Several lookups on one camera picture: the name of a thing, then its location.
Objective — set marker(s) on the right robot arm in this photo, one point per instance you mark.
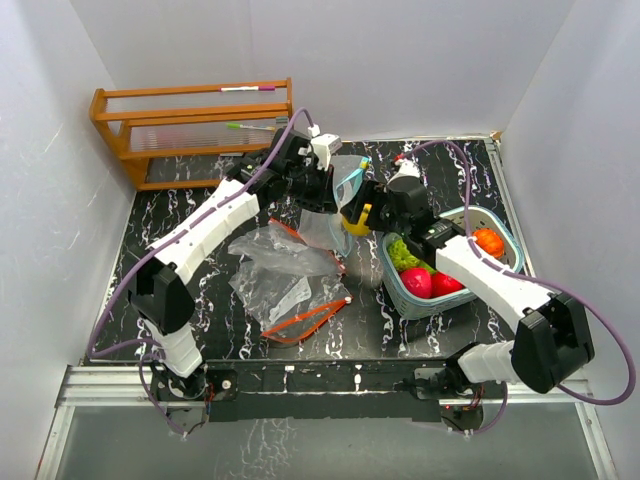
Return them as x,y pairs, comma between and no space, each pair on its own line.
552,336

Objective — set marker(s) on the orange pumpkin toy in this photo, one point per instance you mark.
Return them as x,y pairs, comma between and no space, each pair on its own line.
490,242

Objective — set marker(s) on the light blue plastic basket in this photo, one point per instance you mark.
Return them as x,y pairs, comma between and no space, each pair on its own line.
411,307

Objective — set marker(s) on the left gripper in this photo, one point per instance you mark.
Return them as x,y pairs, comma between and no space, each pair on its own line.
324,199

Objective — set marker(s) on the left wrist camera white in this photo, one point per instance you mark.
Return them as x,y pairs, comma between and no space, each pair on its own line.
323,146

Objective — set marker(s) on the orange zipper bag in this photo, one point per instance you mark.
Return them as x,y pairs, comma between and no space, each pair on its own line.
278,248
289,308

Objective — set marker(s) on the red apple toy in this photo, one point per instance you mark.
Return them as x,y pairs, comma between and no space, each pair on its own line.
442,285

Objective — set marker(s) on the wooden shelf rack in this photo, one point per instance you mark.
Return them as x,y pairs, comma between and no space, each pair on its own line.
147,124

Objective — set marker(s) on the blue zipper plastic bag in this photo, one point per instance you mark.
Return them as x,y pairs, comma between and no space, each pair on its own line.
326,230

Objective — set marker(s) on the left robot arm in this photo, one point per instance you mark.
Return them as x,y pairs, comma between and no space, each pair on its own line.
158,287

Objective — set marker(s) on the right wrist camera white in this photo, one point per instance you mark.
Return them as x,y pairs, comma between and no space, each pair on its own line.
405,168

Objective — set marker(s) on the aluminium rail frame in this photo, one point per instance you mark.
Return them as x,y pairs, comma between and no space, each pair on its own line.
106,429

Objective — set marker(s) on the pink white marker pen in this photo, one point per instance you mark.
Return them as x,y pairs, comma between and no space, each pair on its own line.
249,88

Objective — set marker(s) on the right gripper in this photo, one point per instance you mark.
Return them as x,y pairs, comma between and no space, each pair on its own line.
365,196

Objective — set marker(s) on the green custard apple toy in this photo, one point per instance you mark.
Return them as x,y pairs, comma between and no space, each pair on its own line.
402,259

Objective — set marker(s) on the pink red dragonfruit toy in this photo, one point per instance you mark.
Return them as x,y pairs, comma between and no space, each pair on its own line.
417,281

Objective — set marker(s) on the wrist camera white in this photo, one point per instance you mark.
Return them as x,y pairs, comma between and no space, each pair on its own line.
323,146
405,168

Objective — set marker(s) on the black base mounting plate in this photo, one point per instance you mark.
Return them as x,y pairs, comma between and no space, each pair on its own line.
322,389

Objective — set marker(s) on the green marker pen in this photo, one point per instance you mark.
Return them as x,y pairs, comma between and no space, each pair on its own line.
239,126

